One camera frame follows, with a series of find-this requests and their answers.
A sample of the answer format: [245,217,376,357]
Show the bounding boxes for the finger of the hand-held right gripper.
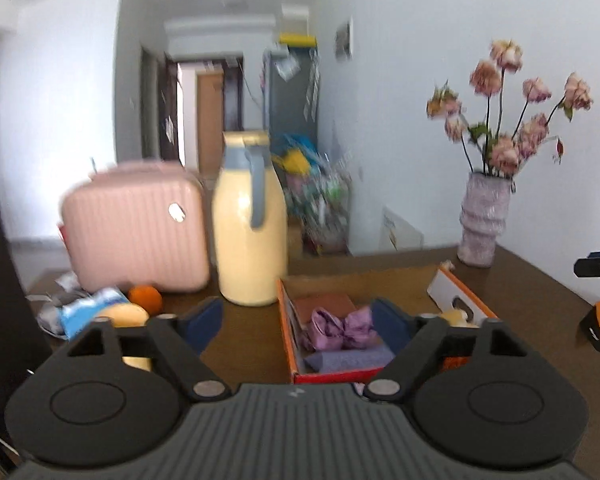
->
[574,250,600,286]

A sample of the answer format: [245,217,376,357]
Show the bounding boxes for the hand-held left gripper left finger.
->
[37,296,232,403]

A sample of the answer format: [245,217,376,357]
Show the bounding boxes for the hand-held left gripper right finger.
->
[362,297,556,403]

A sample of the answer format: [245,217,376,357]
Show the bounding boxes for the purple satin scrunchie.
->
[300,306,376,352]

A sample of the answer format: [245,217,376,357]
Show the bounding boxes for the purple towel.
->
[304,342,397,375]

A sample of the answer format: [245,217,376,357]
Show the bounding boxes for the white yellow plush toy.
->
[437,308,481,330]

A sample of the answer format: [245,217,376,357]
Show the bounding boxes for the red cardboard box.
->
[276,265,499,386]

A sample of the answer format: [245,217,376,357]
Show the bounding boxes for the orange fruit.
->
[128,285,164,317]

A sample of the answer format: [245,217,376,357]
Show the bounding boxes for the yellow mug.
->
[94,303,153,372]

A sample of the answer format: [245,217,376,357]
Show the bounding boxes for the yellow thermos jug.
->
[211,130,289,307]

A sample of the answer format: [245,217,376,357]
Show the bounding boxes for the white board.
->
[381,206,423,252]

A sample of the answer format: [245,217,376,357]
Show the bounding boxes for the pink ribbed suitcase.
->
[60,160,212,294]

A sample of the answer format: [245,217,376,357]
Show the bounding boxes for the blue white packet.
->
[60,287,128,338]

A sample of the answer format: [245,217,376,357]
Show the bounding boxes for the purple ceramic vase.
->
[457,171,513,267]

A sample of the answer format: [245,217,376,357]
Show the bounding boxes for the dried pink roses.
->
[426,38,594,178]

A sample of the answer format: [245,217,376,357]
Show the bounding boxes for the crumpled dark wrappers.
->
[27,272,88,333]

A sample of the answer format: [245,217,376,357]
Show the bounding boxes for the colourful toy pile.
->
[272,132,353,256]

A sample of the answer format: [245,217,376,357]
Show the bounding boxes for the brown wooden door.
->
[196,71,226,173]

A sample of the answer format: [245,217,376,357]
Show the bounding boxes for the grey refrigerator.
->
[262,46,322,181]

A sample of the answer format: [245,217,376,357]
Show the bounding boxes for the dark wooden door frame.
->
[164,51,246,176]

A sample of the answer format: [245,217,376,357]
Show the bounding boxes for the wall picture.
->
[334,19,355,61]

